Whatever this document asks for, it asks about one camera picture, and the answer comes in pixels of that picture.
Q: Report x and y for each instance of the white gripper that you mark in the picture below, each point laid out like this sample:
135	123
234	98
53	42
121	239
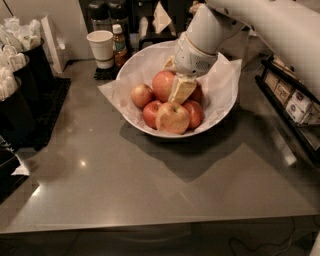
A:
190	59

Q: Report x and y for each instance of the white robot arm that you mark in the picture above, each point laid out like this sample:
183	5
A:
291	30

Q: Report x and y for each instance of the large top red apple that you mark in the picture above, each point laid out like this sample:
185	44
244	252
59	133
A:
162	84

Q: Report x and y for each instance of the back right red apple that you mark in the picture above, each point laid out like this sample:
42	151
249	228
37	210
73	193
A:
197	94

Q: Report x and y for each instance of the white bowl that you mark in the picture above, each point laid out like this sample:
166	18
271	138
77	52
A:
226	110

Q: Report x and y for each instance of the right front red apple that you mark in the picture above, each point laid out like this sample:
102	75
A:
196	113

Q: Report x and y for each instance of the small left red apple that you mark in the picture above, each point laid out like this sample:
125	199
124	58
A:
141	95

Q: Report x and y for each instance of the large front yellowish apple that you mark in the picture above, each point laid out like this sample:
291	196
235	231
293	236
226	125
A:
172	118

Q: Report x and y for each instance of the hidden lower red apple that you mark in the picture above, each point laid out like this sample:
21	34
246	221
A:
150	112

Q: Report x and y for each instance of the black napkin holder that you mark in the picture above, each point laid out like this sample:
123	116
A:
158	27

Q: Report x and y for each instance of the small brown sauce bottle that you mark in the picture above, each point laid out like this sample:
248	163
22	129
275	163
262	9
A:
119	46

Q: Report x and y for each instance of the white paper cup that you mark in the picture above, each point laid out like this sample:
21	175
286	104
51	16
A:
101	43

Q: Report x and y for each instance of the black lid shaker jar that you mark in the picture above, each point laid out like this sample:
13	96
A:
99	14

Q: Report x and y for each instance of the black condiment packet rack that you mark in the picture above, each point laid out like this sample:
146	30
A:
293	102

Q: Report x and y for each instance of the black rubber mat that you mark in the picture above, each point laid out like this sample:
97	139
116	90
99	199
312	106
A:
45	114

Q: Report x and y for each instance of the black cup with wrapped packets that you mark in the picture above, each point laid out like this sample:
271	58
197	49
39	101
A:
26	39

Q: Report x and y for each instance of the black cup with white cutlery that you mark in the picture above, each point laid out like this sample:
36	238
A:
19	65

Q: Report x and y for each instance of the black front cutlery cup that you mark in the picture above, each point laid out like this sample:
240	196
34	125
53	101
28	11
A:
16	120

